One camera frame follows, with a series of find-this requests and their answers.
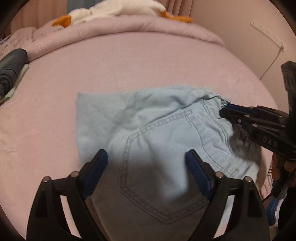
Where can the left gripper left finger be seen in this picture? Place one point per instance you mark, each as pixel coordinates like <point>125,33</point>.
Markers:
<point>47,220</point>

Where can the pink bed sheet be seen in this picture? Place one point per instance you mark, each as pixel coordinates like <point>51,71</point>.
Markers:
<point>38,125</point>

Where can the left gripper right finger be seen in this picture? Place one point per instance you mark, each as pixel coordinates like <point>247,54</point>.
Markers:
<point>248,219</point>

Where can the pale green folded garment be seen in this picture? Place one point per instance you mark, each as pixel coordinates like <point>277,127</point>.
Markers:
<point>18,79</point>

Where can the dark folded jeans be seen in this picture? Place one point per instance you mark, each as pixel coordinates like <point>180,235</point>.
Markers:
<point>11,66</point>

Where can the pink quilted comforter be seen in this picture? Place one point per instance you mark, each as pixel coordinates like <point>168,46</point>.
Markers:
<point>46,39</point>

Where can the white power strip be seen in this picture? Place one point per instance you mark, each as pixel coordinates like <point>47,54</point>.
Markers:
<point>268,33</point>

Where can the light blue denim pants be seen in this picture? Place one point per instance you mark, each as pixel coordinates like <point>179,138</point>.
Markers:
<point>146,191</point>

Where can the white goose plush toy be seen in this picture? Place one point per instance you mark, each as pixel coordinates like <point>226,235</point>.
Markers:
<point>110,8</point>

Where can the person right hand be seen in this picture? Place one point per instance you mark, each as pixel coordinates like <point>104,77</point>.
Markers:
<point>277,167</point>

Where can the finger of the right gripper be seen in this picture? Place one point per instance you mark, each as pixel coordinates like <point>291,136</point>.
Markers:
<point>233,107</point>
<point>236,118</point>

